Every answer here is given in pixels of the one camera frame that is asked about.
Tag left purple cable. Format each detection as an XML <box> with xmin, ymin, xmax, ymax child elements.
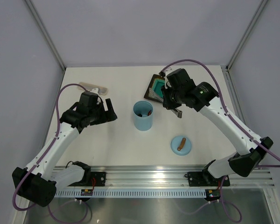
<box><xmin>12</xmin><ymin>83</ymin><xmax>94</xmax><ymax>222</ymax></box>

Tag metal tongs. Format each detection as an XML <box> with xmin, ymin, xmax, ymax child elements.
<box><xmin>148</xmin><ymin>87</ymin><xmax>184</xmax><ymax>119</ymax></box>

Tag purple cable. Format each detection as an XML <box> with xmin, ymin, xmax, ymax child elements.
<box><xmin>12</xmin><ymin>83</ymin><xmax>94</xmax><ymax>222</ymax></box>
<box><xmin>162</xmin><ymin>59</ymin><xmax>280</xmax><ymax>221</ymax></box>

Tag aluminium frame post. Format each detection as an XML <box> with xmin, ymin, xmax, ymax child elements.
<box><xmin>226</xmin><ymin>0</ymin><xmax>270</xmax><ymax>72</ymax></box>
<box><xmin>23</xmin><ymin>0</ymin><xmax>66</xmax><ymax>73</ymax></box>

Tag dark square teal plate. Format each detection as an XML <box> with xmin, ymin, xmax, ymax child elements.
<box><xmin>144</xmin><ymin>74</ymin><xmax>165</xmax><ymax>104</ymax></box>

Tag right aluminium frame post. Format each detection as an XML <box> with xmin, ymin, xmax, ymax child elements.
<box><xmin>226</xmin><ymin>0</ymin><xmax>270</xmax><ymax>72</ymax></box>

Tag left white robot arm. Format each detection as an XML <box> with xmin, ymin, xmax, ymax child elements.
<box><xmin>12</xmin><ymin>89</ymin><xmax>117</xmax><ymax>211</ymax></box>

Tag light blue lid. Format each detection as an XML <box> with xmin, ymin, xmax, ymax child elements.
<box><xmin>170</xmin><ymin>135</ymin><xmax>192</xmax><ymax>156</ymax></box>

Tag light blue cup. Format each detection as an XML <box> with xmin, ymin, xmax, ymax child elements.
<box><xmin>133</xmin><ymin>100</ymin><xmax>154</xmax><ymax>131</ymax></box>

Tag beige chopstick case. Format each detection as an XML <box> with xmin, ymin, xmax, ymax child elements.
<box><xmin>78</xmin><ymin>82</ymin><xmax>108</xmax><ymax>96</ymax></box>

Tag brown lid handle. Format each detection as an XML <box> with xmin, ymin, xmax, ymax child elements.
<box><xmin>177</xmin><ymin>138</ymin><xmax>187</xmax><ymax>151</ymax></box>

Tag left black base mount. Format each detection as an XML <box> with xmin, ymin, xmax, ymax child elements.
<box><xmin>65</xmin><ymin>161</ymin><xmax>106</xmax><ymax>187</ymax></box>

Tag white slotted cable duct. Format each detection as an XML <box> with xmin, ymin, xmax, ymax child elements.
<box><xmin>55</xmin><ymin>189</ymin><xmax>206</xmax><ymax>198</ymax></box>

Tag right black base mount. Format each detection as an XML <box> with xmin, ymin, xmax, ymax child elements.
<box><xmin>184</xmin><ymin>160</ymin><xmax>231</xmax><ymax>187</ymax></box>

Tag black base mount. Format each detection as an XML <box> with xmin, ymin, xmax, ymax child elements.
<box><xmin>184</xmin><ymin>160</ymin><xmax>231</xmax><ymax>187</ymax></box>
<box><xmin>65</xmin><ymin>161</ymin><xmax>106</xmax><ymax>187</ymax></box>

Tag aluminium front rail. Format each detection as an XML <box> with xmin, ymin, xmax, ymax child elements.
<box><xmin>91</xmin><ymin>165</ymin><xmax>275</xmax><ymax>189</ymax></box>

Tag left aluminium frame post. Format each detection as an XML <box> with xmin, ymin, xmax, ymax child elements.
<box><xmin>23</xmin><ymin>0</ymin><xmax>66</xmax><ymax>73</ymax></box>

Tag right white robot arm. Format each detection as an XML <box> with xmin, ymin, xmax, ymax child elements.
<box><xmin>161</xmin><ymin>69</ymin><xmax>273</xmax><ymax>186</ymax></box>

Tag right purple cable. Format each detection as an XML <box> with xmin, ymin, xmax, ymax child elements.
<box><xmin>162</xmin><ymin>59</ymin><xmax>280</xmax><ymax>221</ymax></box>

